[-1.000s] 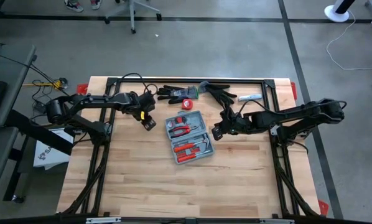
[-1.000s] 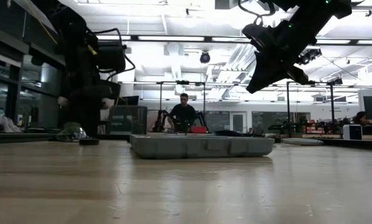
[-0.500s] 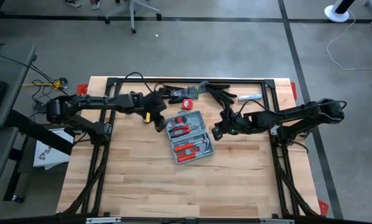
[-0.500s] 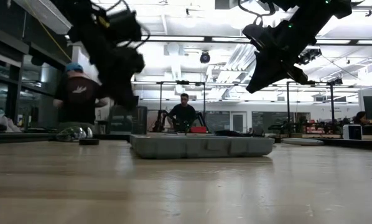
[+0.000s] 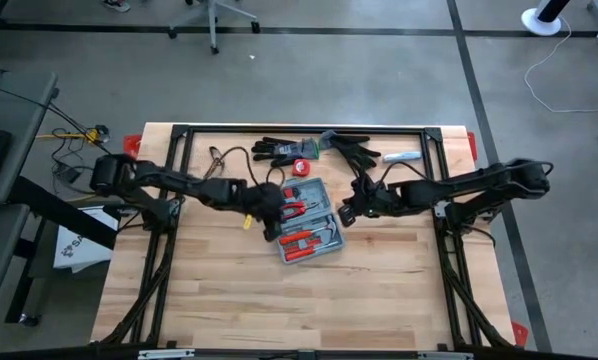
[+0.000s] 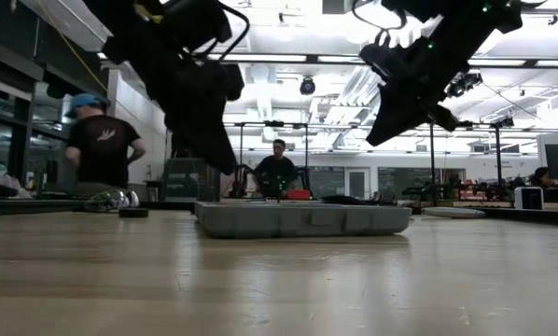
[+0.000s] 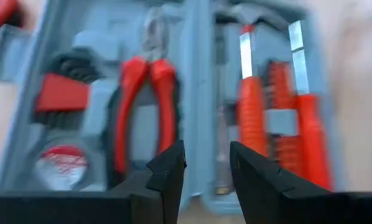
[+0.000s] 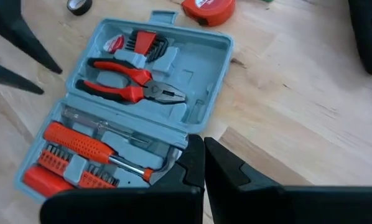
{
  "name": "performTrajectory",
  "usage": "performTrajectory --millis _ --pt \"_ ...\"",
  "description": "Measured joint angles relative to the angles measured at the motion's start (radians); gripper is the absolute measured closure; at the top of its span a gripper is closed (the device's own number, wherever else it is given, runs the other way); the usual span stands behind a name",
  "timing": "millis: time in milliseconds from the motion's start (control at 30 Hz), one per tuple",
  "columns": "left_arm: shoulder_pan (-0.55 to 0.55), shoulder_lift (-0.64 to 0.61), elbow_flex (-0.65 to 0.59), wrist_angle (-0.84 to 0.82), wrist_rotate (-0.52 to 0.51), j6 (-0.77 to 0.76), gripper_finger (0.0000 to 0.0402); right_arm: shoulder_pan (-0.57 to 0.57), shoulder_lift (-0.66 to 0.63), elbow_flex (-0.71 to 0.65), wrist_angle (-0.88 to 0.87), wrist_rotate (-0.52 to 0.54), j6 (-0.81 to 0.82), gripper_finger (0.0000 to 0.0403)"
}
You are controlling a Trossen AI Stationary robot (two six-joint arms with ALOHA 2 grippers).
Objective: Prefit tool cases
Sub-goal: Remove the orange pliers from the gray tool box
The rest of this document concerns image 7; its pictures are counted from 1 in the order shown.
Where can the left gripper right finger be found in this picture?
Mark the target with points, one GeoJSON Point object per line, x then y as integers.
{"type": "Point", "coordinates": [267, 199]}

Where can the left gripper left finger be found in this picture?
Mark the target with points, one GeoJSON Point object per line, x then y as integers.
{"type": "Point", "coordinates": [161, 193]}

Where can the hex key set red holder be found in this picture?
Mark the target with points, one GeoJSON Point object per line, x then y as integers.
{"type": "Point", "coordinates": [61, 93]}

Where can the round red white disc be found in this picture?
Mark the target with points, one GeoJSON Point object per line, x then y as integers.
{"type": "Point", "coordinates": [61, 171]}

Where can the grey plastic tool case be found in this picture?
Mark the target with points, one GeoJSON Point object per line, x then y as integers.
{"type": "Point", "coordinates": [201, 93]}

